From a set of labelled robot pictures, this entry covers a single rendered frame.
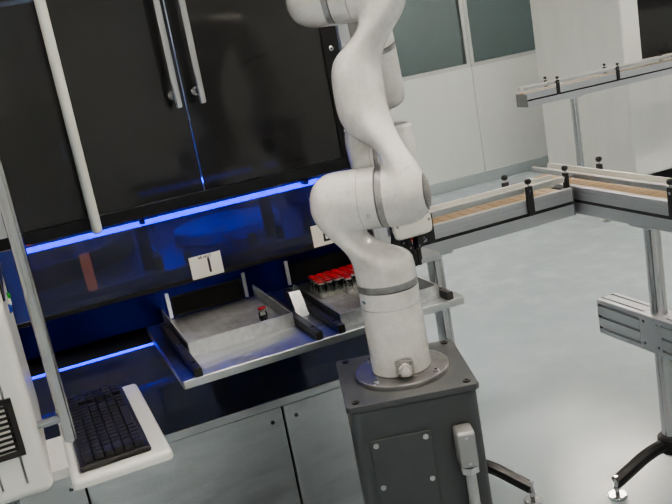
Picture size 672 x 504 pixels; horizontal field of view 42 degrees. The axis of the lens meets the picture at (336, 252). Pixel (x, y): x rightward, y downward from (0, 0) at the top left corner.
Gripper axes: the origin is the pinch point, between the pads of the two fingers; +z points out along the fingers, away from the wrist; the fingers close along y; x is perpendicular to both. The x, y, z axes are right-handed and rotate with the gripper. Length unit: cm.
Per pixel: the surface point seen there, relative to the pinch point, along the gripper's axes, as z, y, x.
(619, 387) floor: 101, -117, -84
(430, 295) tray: 10.8, -2.9, -1.0
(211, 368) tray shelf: 12, 52, -1
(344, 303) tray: 12.0, 13.3, -17.4
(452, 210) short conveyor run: 5, -38, -51
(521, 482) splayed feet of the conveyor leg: 93, -41, -38
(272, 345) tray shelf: 12.2, 37.2, -3.7
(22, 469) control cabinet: 14, 94, 16
